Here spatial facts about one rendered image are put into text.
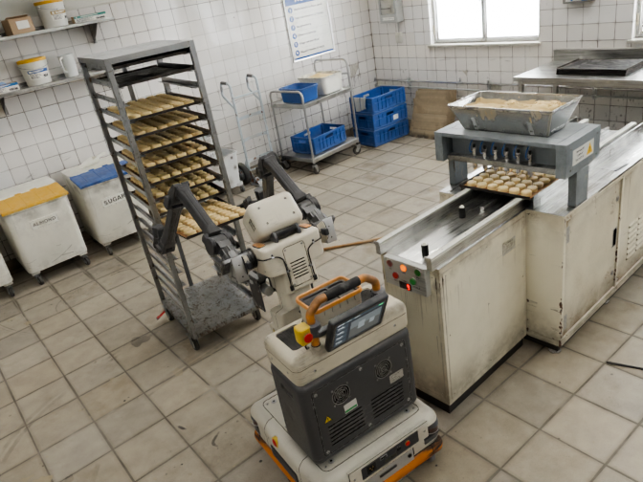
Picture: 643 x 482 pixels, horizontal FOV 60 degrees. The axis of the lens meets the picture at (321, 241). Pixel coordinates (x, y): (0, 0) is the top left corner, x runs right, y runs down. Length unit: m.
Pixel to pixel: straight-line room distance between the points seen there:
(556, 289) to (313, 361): 1.43
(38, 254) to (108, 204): 0.72
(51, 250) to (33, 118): 1.25
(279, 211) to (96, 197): 3.25
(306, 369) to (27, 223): 3.61
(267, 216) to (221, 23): 4.43
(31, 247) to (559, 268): 4.13
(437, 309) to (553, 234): 0.72
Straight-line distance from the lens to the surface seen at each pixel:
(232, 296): 3.85
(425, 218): 2.71
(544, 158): 2.83
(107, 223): 5.41
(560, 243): 2.86
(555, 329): 3.13
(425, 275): 2.38
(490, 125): 2.91
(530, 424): 2.87
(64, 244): 5.34
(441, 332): 2.55
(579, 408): 2.97
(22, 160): 5.79
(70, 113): 5.85
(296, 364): 2.01
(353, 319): 1.97
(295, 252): 2.24
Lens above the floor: 2.02
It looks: 26 degrees down
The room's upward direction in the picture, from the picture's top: 10 degrees counter-clockwise
